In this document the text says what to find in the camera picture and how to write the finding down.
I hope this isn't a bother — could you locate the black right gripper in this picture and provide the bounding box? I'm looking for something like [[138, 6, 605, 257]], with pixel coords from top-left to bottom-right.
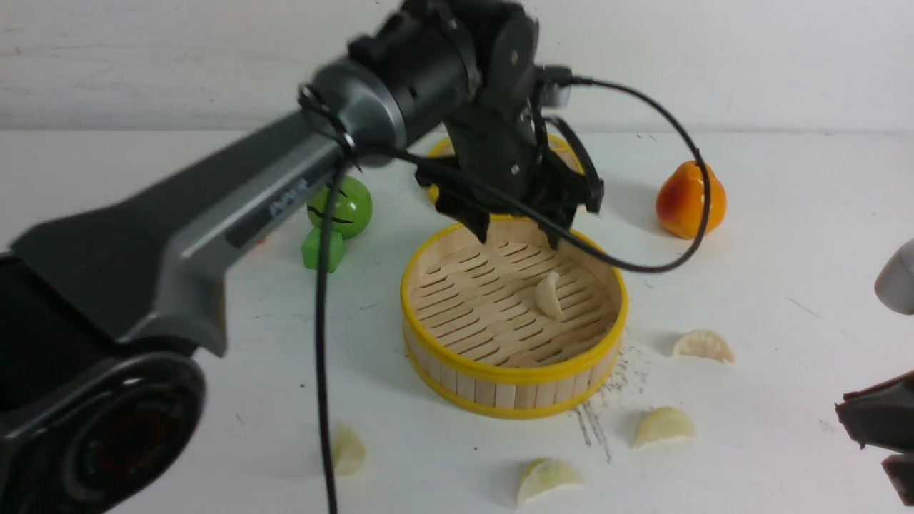
[[835, 371, 913, 505]]

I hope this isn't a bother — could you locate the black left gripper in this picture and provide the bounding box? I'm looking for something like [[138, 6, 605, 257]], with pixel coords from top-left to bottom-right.
[[430, 68, 604, 251]]

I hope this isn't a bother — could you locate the white dumpling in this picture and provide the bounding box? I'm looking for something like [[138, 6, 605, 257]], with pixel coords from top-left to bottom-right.
[[331, 420, 366, 476], [631, 406, 698, 448], [671, 329, 735, 364], [534, 271, 565, 322]]

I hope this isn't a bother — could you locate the bamboo steamer tray yellow rim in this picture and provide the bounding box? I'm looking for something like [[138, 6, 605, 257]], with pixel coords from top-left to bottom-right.
[[399, 217, 629, 420]]

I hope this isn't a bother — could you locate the greenish dumpling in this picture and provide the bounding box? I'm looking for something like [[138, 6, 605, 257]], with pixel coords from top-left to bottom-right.
[[516, 458, 585, 507]]

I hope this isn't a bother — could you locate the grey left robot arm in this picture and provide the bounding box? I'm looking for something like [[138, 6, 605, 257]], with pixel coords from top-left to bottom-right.
[[2, 1, 603, 513]]

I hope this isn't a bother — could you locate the woven bamboo steamer lid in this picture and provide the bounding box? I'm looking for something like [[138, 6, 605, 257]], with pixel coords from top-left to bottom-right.
[[420, 134, 585, 204]]

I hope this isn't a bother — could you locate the green toy watermelon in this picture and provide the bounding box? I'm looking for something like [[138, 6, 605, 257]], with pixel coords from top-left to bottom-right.
[[307, 176, 374, 240]]

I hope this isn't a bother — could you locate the orange toy pear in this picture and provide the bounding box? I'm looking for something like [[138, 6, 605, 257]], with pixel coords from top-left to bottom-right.
[[656, 161, 728, 240]]

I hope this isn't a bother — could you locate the green cube block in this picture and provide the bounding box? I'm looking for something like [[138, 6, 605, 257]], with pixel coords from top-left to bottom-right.
[[300, 227, 346, 273]]

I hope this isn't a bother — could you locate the black camera cable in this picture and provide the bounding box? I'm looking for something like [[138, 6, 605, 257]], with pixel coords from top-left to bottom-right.
[[298, 75, 712, 514]]

